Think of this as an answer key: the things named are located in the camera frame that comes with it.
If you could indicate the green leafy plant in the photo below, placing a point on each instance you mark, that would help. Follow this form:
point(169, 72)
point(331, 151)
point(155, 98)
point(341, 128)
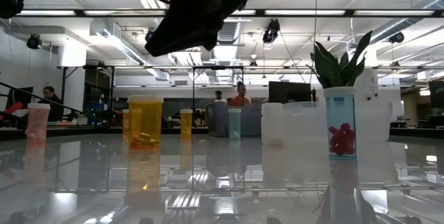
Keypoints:
point(329, 71)

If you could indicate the black computer monitor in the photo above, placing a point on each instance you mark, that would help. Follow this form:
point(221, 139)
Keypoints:
point(437, 94)
point(288, 92)
point(21, 95)

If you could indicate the white opaque pill bottle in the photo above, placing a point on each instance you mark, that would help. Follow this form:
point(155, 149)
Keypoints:
point(272, 123)

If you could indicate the small orange pill bottle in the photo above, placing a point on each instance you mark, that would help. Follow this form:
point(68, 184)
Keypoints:
point(125, 123)
point(186, 127)

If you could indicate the person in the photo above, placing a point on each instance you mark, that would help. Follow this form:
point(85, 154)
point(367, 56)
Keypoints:
point(52, 106)
point(218, 95)
point(240, 101)

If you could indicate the red flat object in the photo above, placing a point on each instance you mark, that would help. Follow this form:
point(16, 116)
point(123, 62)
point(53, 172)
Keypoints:
point(14, 107)

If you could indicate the blue storage crates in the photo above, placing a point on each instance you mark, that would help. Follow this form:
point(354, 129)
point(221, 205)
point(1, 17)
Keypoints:
point(93, 107)

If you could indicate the large orange pill bottle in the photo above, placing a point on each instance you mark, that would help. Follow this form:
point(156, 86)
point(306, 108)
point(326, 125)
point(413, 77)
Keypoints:
point(149, 120)

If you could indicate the teal pill bottle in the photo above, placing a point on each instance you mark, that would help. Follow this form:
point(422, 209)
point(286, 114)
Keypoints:
point(234, 123)

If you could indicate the blue bottle with red pills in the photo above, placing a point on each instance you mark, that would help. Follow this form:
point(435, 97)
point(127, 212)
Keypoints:
point(341, 113)

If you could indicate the pink pill bottle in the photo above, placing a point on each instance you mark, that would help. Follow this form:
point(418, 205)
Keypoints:
point(38, 123)

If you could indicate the grey plastic bin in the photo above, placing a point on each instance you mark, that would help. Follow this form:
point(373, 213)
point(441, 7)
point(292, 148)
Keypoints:
point(216, 120)

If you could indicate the white plant pot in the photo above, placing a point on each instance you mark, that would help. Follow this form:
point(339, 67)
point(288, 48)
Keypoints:
point(305, 123)

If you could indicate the white ventilation duct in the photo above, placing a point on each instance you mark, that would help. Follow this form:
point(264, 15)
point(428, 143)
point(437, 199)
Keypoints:
point(114, 40)

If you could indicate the black overhead frame beam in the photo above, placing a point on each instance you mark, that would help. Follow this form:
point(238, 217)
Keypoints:
point(261, 12)

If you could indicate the black overhead camera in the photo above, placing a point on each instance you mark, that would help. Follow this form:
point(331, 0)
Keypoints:
point(272, 30)

